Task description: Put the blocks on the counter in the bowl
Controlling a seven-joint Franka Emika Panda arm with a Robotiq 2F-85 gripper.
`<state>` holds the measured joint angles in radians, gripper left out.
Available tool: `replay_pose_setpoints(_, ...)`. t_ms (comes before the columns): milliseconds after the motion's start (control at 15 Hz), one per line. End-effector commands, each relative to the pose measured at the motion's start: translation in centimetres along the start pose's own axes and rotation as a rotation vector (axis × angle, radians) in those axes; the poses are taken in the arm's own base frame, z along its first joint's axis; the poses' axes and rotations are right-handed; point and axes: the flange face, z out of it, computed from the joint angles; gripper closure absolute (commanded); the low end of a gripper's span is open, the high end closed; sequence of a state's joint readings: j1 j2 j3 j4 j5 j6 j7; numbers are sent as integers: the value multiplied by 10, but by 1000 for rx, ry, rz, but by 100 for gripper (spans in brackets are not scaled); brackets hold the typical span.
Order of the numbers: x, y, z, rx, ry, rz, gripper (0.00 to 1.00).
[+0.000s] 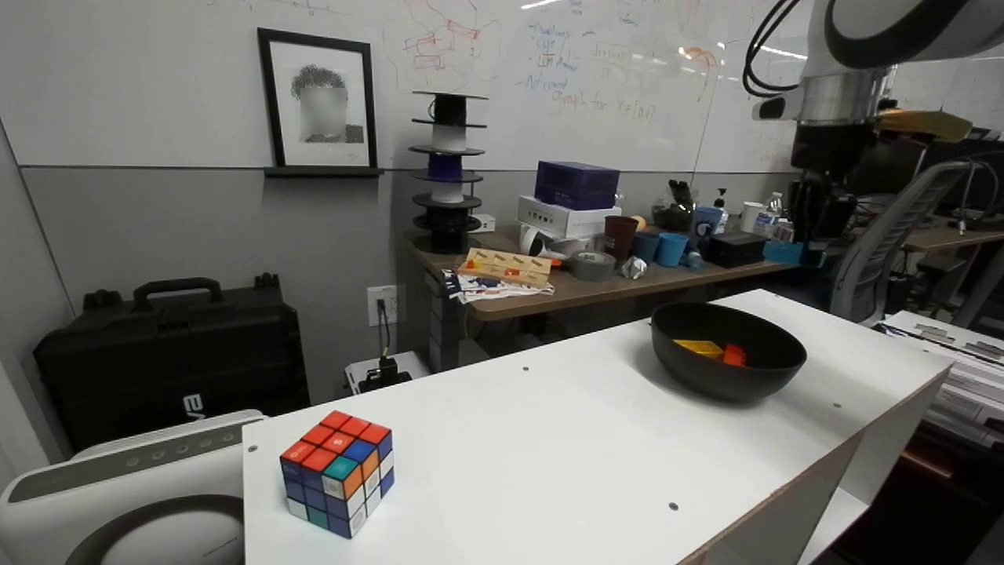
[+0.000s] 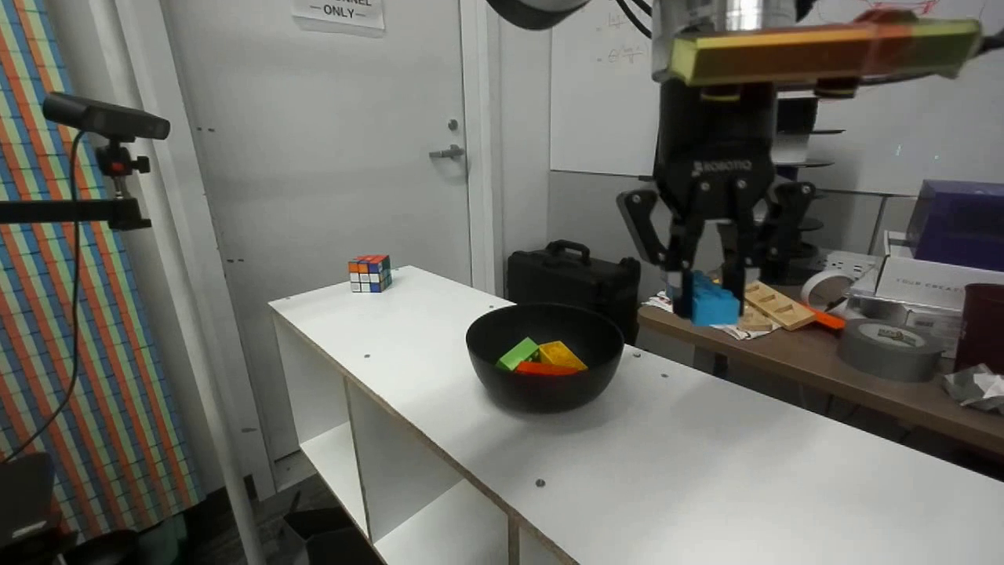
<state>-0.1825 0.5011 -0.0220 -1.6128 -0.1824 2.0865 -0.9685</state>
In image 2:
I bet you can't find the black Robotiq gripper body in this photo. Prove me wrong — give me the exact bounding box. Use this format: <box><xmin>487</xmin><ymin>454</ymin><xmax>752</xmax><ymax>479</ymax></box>
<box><xmin>652</xmin><ymin>78</ymin><xmax>782</xmax><ymax>228</ymax></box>

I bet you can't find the blue toy building block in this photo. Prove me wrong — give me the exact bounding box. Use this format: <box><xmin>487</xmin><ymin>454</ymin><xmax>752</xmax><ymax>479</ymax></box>
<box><xmin>684</xmin><ymin>265</ymin><xmax>744</xmax><ymax>329</ymax></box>

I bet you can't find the yellow toy building block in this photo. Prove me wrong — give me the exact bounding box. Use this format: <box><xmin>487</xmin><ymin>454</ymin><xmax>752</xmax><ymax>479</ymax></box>
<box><xmin>537</xmin><ymin>340</ymin><xmax>590</xmax><ymax>375</ymax></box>

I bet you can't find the red toy building block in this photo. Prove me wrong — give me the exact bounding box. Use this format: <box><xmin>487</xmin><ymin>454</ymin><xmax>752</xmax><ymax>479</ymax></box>
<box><xmin>515</xmin><ymin>358</ymin><xmax>583</xmax><ymax>379</ymax></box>

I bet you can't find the green toy building block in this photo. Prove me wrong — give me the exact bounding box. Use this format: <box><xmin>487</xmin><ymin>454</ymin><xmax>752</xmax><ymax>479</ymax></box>
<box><xmin>496</xmin><ymin>334</ymin><xmax>543</xmax><ymax>372</ymax></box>

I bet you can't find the black bowl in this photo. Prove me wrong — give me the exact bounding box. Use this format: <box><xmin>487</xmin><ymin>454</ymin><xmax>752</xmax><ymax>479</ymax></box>
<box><xmin>466</xmin><ymin>302</ymin><xmax>628</xmax><ymax>415</ymax></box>

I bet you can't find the white tape roll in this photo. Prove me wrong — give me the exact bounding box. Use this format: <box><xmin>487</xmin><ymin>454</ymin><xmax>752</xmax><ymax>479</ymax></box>
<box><xmin>799</xmin><ymin>265</ymin><xmax>858</xmax><ymax>307</ymax></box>

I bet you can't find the orange patterned flat box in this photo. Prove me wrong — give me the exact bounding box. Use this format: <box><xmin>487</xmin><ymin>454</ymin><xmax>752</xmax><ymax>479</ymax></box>
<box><xmin>744</xmin><ymin>279</ymin><xmax>819</xmax><ymax>331</ymax></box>

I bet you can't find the black hard carrying case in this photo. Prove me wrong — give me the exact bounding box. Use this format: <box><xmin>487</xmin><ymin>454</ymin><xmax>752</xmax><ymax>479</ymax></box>
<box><xmin>506</xmin><ymin>238</ymin><xmax>643</xmax><ymax>341</ymax></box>

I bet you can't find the brown wooden desk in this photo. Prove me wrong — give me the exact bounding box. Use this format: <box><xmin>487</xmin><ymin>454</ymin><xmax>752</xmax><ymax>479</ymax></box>
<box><xmin>637</xmin><ymin>294</ymin><xmax>1004</xmax><ymax>458</ymax></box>

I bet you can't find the white cardboard box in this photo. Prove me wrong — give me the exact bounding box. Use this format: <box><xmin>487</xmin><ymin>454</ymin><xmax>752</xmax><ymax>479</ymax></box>
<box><xmin>874</xmin><ymin>248</ymin><xmax>975</xmax><ymax>318</ymax></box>

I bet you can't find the dark blue box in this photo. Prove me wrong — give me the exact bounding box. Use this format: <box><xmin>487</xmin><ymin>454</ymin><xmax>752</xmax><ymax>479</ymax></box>
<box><xmin>906</xmin><ymin>179</ymin><xmax>1004</xmax><ymax>272</ymax></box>

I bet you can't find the dark brown cup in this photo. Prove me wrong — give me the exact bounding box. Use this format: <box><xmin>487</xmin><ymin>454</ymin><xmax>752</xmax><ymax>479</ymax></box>
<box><xmin>955</xmin><ymin>279</ymin><xmax>1004</xmax><ymax>372</ymax></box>

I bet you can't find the crumpled silver foil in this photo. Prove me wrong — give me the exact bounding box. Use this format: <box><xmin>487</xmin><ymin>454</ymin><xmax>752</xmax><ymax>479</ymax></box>
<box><xmin>938</xmin><ymin>362</ymin><xmax>1004</xmax><ymax>415</ymax></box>

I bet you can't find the multicoloured Rubik's cube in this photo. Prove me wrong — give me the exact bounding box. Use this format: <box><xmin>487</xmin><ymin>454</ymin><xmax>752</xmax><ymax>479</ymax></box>
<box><xmin>345</xmin><ymin>250</ymin><xmax>395</xmax><ymax>294</ymax></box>

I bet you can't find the white door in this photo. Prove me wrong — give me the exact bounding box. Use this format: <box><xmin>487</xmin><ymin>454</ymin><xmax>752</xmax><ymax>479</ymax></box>
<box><xmin>160</xmin><ymin>0</ymin><xmax>475</xmax><ymax>465</ymax></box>

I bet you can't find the white shelf cabinet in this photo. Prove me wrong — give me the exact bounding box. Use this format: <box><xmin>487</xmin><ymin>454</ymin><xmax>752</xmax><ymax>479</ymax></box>
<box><xmin>266</xmin><ymin>263</ymin><xmax>1004</xmax><ymax>565</ymax></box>

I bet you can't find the white door sign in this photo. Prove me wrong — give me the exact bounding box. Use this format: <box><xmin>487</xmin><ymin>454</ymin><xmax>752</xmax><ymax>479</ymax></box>
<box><xmin>292</xmin><ymin>0</ymin><xmax>390</xmax><ymax>35</ymax></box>

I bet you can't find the white wall whiteboard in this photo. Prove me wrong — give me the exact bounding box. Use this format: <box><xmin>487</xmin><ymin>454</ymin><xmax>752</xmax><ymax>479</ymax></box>
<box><xmin>546</xmin><ymin>18</ymin><xmax>663</xmax><ymax>179</ymax></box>

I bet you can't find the grey duct tape roll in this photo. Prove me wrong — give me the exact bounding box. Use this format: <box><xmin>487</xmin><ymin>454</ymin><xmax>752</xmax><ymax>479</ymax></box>
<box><xmin>839</xmin><ymin>318</ymin><xmax>946</xmax><ymax>382</ymax></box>

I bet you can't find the black camera on mount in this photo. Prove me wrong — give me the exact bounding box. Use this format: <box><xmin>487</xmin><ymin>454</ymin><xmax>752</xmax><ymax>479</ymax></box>
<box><xmin>42</xmin><ymin>90</ymin><xmax>173</xmax><ymax>144</ymax></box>

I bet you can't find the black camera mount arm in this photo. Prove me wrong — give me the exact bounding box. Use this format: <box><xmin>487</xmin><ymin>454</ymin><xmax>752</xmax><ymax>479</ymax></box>
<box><xmin>0</xmin><ymin>137</ymin><xmax>154</xmax><ymax>232</ymax></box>

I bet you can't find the thin black camera cable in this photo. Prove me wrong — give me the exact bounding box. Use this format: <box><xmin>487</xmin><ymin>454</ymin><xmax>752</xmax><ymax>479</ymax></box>
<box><xmin>0</xmin><ymin>129</ymin><xmax>88</xmax><ymax>465</ymax></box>

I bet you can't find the colourful striped wall panel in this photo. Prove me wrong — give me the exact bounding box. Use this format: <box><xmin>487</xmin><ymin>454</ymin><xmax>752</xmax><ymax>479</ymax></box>
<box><xmin>0</xmin><ymin>0</ymin><xmax>200</xmax><ymax>536</ymax></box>

